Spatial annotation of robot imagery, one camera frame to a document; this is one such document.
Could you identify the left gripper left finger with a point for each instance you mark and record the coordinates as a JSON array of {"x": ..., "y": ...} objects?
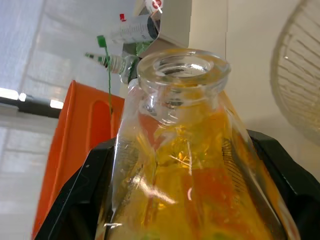
[{"x": 75, "y": 195}]

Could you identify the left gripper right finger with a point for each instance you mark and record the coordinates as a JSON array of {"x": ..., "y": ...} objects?
[{"x": 295, "y": 187}]

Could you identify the square bottle with yellow liquid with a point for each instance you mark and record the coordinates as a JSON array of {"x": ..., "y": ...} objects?
[{"x": 187, "y": 162}]

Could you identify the small clear green-tipped bottle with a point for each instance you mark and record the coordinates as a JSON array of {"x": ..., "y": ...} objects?
[{"x": 117, "y": 63}]

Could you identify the green plastic stir stick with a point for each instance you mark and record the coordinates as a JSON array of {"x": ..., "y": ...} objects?
[{"x": 101, "y": 41}]

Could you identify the orange plastic basket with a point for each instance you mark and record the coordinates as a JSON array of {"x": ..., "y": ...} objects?
[{"x": 75, "y": 140}]

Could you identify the green foil packet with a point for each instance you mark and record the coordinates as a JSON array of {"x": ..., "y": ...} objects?
[{"x": 143, "y": 47}]

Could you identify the black cylinder with label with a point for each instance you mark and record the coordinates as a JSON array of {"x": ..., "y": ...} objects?
[{"x": 135, "y": 30}]

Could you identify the grey metal box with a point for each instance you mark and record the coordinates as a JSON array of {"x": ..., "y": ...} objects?
[{"x": 175, "y": 20}]

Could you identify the red white round tag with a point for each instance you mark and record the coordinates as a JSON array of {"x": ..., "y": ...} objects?
[{"x": 156, "y": 4}]

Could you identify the dark window post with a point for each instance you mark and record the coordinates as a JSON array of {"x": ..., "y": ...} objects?
[{"x": 37, "y": 106}]

